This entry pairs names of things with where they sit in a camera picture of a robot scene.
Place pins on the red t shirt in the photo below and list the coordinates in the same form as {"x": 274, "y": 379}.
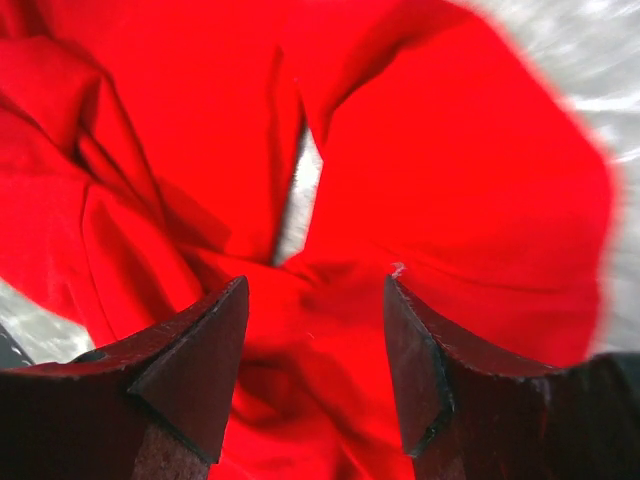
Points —
{"x": 153, "y": 150}

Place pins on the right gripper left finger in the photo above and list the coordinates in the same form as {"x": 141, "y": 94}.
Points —
{"x": 154, "y": 405}

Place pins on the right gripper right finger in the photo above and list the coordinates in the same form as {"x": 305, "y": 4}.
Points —
{"x": 468, "y": 409}

